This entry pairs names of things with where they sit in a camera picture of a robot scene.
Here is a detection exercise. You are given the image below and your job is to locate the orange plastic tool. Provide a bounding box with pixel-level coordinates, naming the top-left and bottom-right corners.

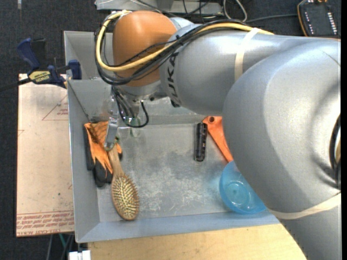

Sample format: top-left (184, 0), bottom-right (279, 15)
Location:
top-left (202, 115), bottom-right (235, 164)

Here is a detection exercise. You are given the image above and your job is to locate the clear blue plastic bowl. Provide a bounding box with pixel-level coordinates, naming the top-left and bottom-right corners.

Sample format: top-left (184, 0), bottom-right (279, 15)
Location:
top-left (219, 160), bottom-right (268, 215)

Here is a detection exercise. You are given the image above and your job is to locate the orange and black work glove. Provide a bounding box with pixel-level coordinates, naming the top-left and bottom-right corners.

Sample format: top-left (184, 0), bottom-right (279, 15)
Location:
top-left (82, 120), bottom-right (124, 188)

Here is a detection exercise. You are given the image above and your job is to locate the grey metal bin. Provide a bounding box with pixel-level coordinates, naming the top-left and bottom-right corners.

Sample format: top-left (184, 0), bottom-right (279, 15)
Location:
top-left (63, 30), bottom-right (280, 244)

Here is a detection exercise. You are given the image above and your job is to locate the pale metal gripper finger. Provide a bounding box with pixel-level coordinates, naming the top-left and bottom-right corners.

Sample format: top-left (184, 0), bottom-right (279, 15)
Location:
top-left (104, 117), bottom-right (119, 150)

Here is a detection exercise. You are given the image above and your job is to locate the wooden hairbrush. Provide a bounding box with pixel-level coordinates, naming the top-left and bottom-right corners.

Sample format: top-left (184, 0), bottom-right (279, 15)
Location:
top-left (107, 141), bottom-right (140, 222)

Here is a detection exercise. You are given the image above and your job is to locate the brown cardboard board, red print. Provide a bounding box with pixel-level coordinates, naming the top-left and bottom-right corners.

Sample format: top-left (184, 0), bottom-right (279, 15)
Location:
top-left (16, 73), bottom-right (75, 238)

